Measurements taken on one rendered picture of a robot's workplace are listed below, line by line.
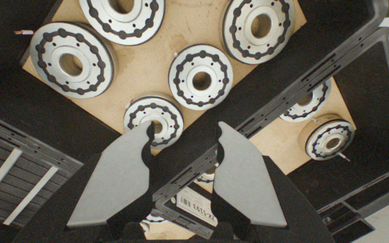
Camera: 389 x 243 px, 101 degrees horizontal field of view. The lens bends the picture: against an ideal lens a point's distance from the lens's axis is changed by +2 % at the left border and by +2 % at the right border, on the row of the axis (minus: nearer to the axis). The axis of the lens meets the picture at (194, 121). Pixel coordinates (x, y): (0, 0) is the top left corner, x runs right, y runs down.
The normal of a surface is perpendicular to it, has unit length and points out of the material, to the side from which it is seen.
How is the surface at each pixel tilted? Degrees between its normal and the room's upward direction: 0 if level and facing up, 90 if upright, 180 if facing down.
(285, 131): 0
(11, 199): 0
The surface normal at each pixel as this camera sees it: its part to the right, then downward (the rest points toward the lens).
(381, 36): 0.11, 0.47
